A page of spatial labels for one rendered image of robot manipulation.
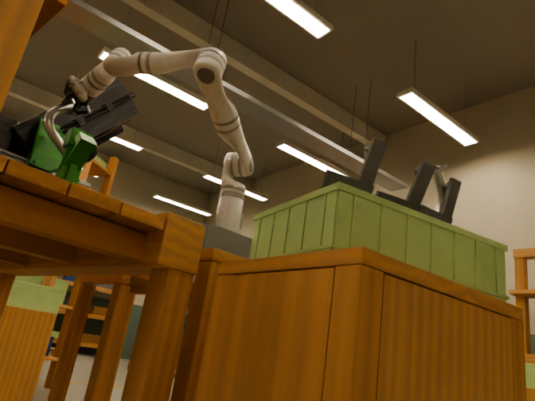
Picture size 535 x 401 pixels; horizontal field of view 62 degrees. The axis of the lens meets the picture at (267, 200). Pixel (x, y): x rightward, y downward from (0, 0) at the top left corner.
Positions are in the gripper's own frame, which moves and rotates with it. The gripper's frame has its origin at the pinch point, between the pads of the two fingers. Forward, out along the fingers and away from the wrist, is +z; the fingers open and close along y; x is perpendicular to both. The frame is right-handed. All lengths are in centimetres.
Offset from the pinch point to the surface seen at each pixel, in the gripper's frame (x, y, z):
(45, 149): 8.5, -9.0, 12.7
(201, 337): 31, -86, -32
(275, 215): 13, -65, -63
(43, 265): 20, -45, 35
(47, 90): -473, 238, 563
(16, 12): 42, 6, -49
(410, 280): 31, -86, -97
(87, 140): 16.6, -18.1, -18.0
